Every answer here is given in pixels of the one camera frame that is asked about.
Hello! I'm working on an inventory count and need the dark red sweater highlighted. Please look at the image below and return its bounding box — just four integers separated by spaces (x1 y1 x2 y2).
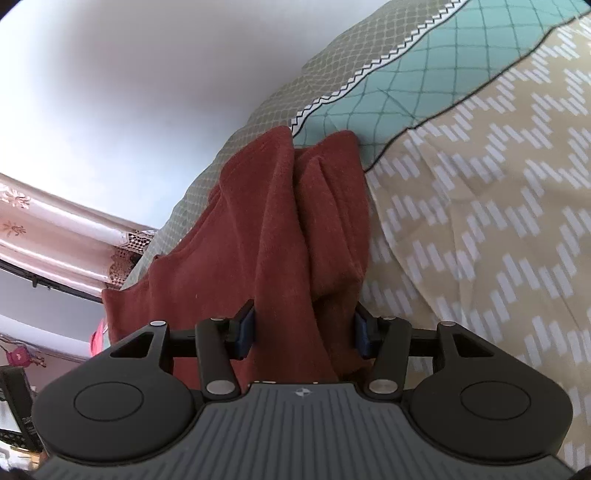
102 127 370 385

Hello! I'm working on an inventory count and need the red clothes pile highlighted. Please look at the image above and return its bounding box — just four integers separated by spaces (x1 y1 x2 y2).
89 318 110 357

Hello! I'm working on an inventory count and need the pink lace curtain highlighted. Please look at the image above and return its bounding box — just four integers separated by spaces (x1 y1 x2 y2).
1 175 155 298

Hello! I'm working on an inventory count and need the patterned bed quilt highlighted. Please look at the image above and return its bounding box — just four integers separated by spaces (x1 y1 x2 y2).
127 0 590 469

